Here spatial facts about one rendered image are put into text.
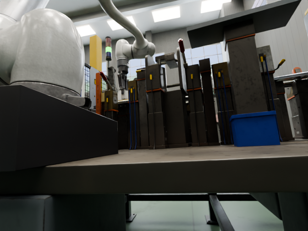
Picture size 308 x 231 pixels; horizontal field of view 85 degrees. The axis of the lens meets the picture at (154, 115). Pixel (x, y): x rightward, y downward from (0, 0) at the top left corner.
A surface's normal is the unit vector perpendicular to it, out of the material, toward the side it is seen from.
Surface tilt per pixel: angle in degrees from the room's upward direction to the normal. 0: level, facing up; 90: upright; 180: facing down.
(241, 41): 90
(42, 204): 90
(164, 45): 90
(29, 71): 95
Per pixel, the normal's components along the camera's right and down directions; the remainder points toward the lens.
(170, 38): -0.19, -0.15
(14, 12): 0.66, -0.32
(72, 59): 0.90, -0.07
